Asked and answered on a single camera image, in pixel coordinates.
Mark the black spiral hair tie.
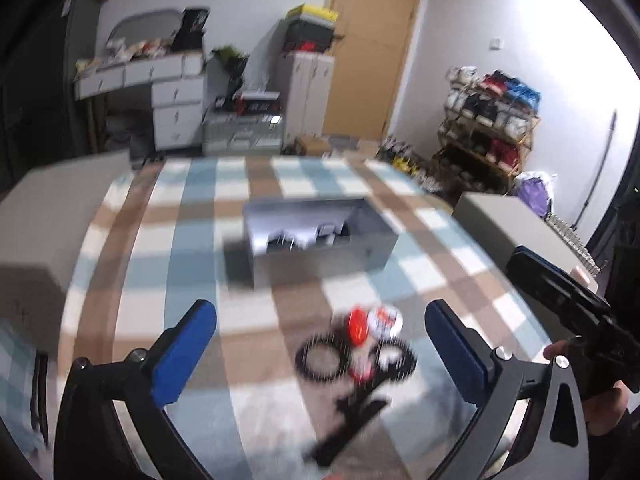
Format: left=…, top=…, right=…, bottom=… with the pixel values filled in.
left=366, top=338, right=419, bottom=380
left=294, top=334, right=354, bottom=385

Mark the large black hair claw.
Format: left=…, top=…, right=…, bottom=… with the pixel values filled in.
left=314, top=222, right=350, bottom=246

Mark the person's right hand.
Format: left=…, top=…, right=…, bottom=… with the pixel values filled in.
left=542, top=337, right=630, bottom=437

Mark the beige cabinet right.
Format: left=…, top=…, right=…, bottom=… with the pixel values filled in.
left=452, top=192, right=598, bottom=292

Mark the purple bag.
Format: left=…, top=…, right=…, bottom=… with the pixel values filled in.
left=512, top=170, right=556, bottom=219

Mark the wooden shoe rack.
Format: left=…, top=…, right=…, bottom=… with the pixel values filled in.
left=432, top=67, right=541, bottom=195

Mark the white round badge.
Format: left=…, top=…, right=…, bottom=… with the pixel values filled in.
left=367, top=304, right=404, bottom=340

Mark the red round cap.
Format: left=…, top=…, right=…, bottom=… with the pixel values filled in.
left=346, top=307, right=369, bottom=347

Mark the checkered tablecloth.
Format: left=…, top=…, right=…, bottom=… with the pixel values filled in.
left=58, top=157, right=549, bottom=479

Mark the grey bedside cabinet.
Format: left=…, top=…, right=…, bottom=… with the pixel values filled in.
left=1, top=151, right=131, bottom=354

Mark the silver open box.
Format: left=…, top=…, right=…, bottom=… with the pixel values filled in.
left=243, top=197, right=398, bottom=288

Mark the small cardboard box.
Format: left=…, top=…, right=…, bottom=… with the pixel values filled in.
left=294, top=134, right=332, bottom=157

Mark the white upright suitcase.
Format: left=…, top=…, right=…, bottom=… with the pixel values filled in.
left=273, top=52, right=335, bottom=142

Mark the wooden door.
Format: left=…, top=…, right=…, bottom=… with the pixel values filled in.
left=323, top=0, right=420, bottom=141

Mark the silver lying suitcase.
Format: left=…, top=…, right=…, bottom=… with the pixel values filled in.
left=202, top=113, right=284, bottom=157

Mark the black nike shoe box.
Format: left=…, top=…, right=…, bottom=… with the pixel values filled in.
left=282, top=20, right=334, bottom=53

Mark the black red box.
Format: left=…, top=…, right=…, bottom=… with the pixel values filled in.
left=234, top=91, right=281, bottom=115

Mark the yellow shoe box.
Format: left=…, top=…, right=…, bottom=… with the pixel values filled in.
left=285, top=3, right=338, bottom=23

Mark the white dressing desk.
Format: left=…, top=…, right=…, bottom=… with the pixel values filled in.
left=75, top=51, right=206, bottom=152

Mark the flower bouquet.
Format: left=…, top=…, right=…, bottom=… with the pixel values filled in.
left=210, top=44, right=250, bottom=98

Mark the dark refrigerator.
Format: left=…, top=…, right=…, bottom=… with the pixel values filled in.
left=1, top=0, right=100, bottom=179

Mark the grey mirror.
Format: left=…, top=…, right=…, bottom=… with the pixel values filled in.
left=105, top=9, right=182, bottom=46

